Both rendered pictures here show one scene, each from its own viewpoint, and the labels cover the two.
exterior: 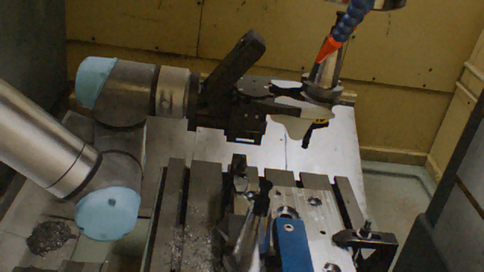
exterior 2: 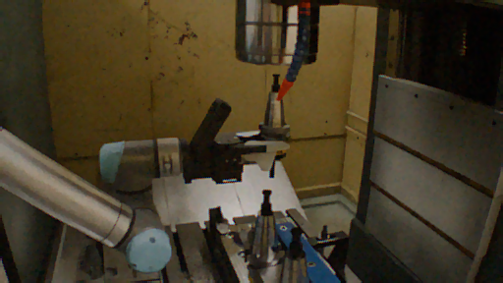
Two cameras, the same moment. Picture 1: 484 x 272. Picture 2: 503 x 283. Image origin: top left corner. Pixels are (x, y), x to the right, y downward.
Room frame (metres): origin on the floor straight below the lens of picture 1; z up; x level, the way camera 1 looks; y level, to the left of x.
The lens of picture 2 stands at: (-0.08, 0.08, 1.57)
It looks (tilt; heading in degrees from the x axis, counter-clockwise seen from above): 19 degrees down; 351
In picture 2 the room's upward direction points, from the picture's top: 1 degrees clockwise
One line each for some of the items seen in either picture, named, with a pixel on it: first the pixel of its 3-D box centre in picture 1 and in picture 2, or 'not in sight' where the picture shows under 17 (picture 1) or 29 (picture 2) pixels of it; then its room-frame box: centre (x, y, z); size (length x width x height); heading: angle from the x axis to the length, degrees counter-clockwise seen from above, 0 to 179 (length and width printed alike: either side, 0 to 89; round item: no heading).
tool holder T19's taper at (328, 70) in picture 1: (328, 60); (274, 108); (0.64, -0.08, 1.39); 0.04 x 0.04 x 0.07
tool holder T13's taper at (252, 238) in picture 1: (255, 232); (265, 231); (0.40, -0.02, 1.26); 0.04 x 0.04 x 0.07
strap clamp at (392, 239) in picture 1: (361, 248); (324, 248); (0.74, -0.26, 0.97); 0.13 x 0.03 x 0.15; 99
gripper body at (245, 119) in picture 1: (229, 105); (211, 157); (0.62, 0.05, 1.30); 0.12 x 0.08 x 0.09; 98
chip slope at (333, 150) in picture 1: (240, 163); (209, 222); (1.29, 0.03, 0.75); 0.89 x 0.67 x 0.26; 99
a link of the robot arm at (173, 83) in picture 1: (175, 94); (170, 157); (0.61, 0.13, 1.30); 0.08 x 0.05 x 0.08; 8
